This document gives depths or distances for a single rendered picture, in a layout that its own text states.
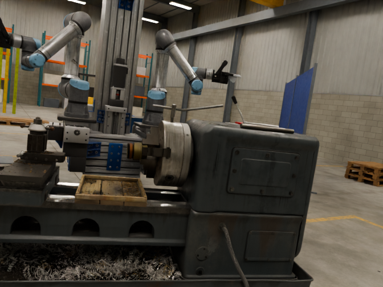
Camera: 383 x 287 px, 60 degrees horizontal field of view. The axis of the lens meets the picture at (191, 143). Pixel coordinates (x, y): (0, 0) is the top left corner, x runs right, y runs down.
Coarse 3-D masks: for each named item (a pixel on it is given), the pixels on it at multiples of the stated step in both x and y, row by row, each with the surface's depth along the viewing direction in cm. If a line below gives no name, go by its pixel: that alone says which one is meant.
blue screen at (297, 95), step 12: (312, 72) 609; (288, 84) 926; (300, 84) 723; (312, 84) 598; (288, 96) 890; (300, 96) 700; (288, 108) 855; (300, 108) 679; (288, 120) 824; (300, 120) 659; (300, 132) 640; (312, 192) 616
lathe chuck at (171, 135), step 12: (168, 132) 150; (180, 132) 152; (168, 144) 147; (180, 144) 149; (180, 156) 148; (156, 168) 161; (168, 168) 148; (180, 168) 149; (156, 180) 158; (168, 180) 152
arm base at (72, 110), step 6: (72, 102) 202; (78, 102) 202; (84, 102) 205; (66, 108) 204; (72, 108) 201; (78, 108) 202; (84, 108) 205; (66, 114) 202; (72, 114) 201; (78, 114) 202; (84, 114) 204
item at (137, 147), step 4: (128, 144) 156; (132, 144) 157; (136, 144) 156; (140, 144) 157; (128, 148) 154; (132, 148) 155; (136, 148) 155; (140, 148) 155; (128, 152) 154; (132, 152) 155; (136, 152) 155; (140, 152) 155; (128, 156) 155; (132, 156) 156; (136, 156) 155; (140, 156) 155; (144, 156) 157; (140, 160) 157
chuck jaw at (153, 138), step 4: (152, 128) 166; (156, 128) 166; (152, 132) 164; (156, 132) 165; (148, 136) 163; (152, 136) 163; (156, 136) 164; (144, 140) 161; (148, 140) 161; (152, 140) 162; (156, 140) 163; (144, 144) 160; (148, 144) 160; (152, 144) 161; (156, 144) 161
